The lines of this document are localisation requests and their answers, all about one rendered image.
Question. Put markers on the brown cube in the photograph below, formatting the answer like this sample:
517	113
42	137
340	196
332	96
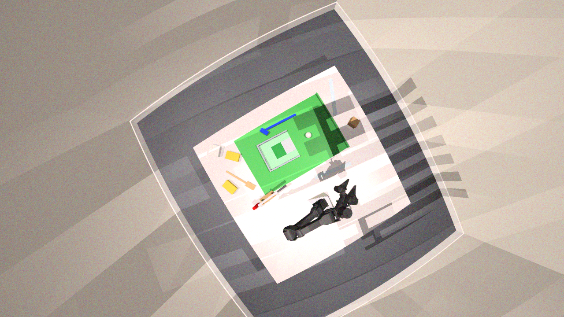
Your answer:
353	122

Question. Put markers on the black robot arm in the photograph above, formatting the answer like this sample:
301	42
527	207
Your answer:
306	225

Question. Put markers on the yellow rectangular block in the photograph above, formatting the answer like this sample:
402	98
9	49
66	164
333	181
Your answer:
232	156
229	187

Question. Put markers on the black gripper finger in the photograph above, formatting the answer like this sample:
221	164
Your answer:
353	191
344	184

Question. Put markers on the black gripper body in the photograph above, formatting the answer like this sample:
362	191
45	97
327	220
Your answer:
342	195

